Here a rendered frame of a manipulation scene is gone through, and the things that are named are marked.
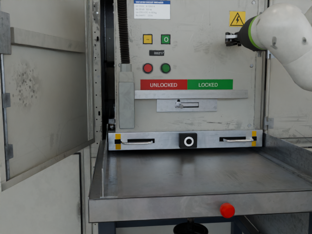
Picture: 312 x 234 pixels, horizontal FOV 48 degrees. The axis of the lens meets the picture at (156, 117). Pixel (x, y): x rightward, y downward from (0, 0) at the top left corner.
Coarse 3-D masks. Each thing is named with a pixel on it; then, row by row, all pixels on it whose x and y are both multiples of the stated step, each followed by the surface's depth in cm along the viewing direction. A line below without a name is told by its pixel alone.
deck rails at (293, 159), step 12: (264, 132) 124; (264, 144) 124; (276, 144) 114; (288, 144) 106; (108, 156) 116; (264, 156) 116; (276, 156) 115; (288, 156) 107; (300, 156) 100; (108, 168) 102; (288, 168) 102; (300, 168) 100; (108, 180) 90; (108, 192) 81
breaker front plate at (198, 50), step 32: (128, 0) 114; (192, 0) 116; (224, 0) 117; (256, 0) 119; (128, 32) 115; (160, 32) 116; (192, 32) 117; (224, 32) 119; (160, 64) 117; (192, 64) 119; (224, 64) 120; (160, 128) 120; (192, 128) 121; (224, 128) 123
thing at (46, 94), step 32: (0, 0) 87; (32, 0) 101; (64, 0) 120; (0, 32) 83; (32, 32) 98; (64, 32) 121; (0, 64) 85; (32, 64) 102; (64, 64) 121; (0, 96) 83; (32, 96) 102; (64, 96) 122; (0, 128) 83; (32, 128) 102; (64, 128) 123; (0, 160) 84; (32, 160) 103
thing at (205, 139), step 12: (108, 132) 118; (120, 132) 118; (132, 132) 118; (144, 132) 119; (156, 132) 119; (168, 132) 119; (180, 132) 120; (192, 132) 120; (204, 132) 121; (216, 132) 121; (228, 132) 122; (240, 132) 122; (108, 144) 118; (144, 144) 119; (156, 144) 119; (168, 144) 120; (204, 144) 121; (216, 144) 122; (228, 144) 122; (240, 144) 123
